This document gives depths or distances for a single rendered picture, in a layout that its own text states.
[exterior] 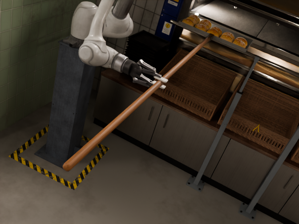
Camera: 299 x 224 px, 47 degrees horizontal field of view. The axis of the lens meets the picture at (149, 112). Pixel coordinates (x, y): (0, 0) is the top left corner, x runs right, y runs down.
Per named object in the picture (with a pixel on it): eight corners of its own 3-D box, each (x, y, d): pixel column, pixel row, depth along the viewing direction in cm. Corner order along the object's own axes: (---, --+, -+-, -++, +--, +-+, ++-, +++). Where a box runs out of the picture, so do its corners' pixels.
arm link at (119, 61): (118, 66, 186) (127, 70, 185) (110, 71, 178) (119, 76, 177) (122, 50, 181) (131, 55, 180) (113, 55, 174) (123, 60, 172)
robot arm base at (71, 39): (58, 42, 223) (59, 35, 220) (76, 34, 241) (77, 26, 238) (82, 53, 220) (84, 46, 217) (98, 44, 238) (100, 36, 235)
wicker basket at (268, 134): (230, 101, 314) (242, 74, 299) (289, 129, 301) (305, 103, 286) (215, 123, 275) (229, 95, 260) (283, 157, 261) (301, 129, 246)
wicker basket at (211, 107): (171, 74, 328) (180, 47, 313) (226, 99, 314) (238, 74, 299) (149, 91, 288) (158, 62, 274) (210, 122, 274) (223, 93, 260)
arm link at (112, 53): (115, 70, 186) (106, 70, 173) (91, 59, 189) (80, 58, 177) (123, 52, 184) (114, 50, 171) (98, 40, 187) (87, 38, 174)
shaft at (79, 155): (68, 174, 109) (69, 167, 108) (60, 170, 110) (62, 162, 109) (209, 41, 249) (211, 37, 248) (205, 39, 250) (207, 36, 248)
